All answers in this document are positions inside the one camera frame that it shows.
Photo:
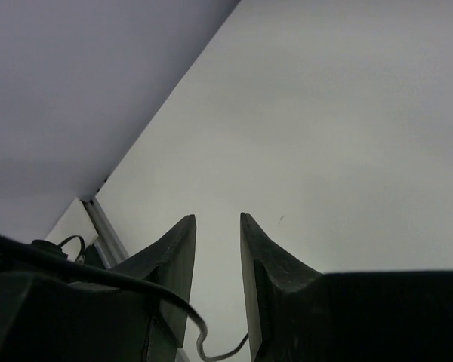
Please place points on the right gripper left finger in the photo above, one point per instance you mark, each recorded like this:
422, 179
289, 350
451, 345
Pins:
169, 263

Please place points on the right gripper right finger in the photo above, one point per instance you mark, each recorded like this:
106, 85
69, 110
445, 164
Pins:
283, 299

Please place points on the aluminium rail left side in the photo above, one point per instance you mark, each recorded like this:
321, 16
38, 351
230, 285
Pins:
107, 243

